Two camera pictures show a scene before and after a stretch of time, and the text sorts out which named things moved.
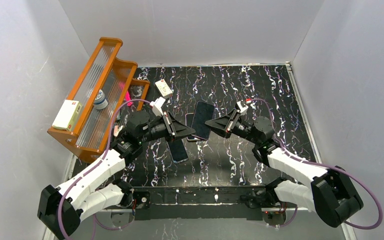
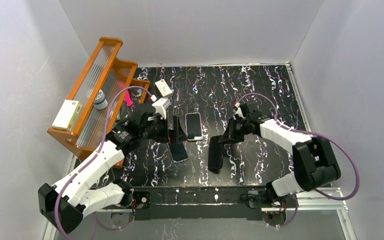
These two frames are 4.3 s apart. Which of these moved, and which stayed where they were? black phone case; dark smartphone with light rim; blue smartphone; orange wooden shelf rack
Moved: black phone case
Stayed: orange wooden shelf rack; dark smartphone with light rim; blue smartphone
